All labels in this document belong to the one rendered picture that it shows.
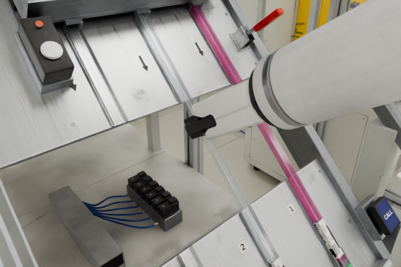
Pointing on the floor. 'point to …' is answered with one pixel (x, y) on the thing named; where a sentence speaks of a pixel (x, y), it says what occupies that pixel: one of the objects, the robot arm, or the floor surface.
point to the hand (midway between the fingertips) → (201, 123)
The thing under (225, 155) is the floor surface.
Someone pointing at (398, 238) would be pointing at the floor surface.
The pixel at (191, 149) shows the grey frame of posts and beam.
